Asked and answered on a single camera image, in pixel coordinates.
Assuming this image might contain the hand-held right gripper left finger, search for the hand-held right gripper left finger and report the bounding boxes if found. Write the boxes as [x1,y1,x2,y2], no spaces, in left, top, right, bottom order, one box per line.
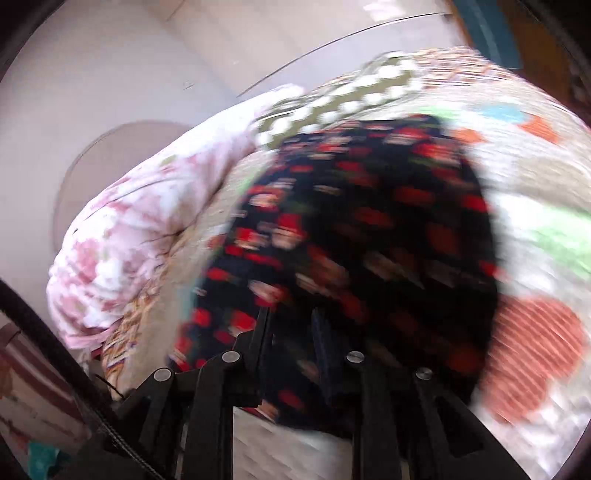
[117,307,273,480]

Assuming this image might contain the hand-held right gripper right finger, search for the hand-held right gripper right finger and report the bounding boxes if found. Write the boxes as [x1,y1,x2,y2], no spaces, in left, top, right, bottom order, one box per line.
[311,308,529,480]

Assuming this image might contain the black red-printed garment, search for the black red-printed garment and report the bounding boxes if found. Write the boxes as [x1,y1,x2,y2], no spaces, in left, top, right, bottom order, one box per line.
[168,115,504,430]

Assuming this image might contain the pink floral quilt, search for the pink floral quilt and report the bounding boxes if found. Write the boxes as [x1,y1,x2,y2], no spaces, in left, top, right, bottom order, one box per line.
[46,84,305,352]

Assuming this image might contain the patterned woven blanket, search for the patterned woven blanket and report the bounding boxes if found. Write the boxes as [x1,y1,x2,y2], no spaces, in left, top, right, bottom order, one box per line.
[99,46,591,480]

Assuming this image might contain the red striped rug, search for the red striped rug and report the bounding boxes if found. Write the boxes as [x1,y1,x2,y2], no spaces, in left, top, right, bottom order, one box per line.
[0,323,90,455]

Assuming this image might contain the olive white-dotted cloth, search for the olive white-dotted cloth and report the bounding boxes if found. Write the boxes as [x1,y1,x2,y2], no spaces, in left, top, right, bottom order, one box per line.
[255,53,423,148]

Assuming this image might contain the teal cloth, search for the teal cloth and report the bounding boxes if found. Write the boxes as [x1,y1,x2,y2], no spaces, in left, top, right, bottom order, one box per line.
[27,438,72,478]

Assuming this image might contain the black cable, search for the black cable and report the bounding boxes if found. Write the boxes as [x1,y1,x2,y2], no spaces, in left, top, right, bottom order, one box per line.
[0,279,167,480]

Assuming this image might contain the teal door frame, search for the teal door frame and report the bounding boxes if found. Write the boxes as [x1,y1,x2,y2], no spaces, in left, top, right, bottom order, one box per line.
[451,0,525,70]

